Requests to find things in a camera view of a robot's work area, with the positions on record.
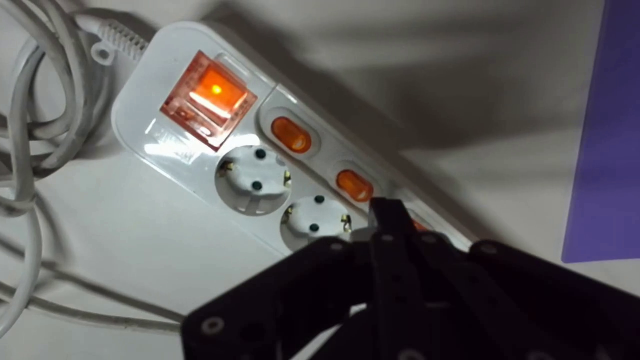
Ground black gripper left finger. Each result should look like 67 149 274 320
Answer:
180 197 403 360

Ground white six-socket power strip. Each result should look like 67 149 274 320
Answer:
108 18 484 260

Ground white power cable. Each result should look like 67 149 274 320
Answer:
0 0 187 339

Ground purple mat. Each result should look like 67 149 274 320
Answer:
560 0 640 266

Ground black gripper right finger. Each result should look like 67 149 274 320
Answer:
390 197 640 360

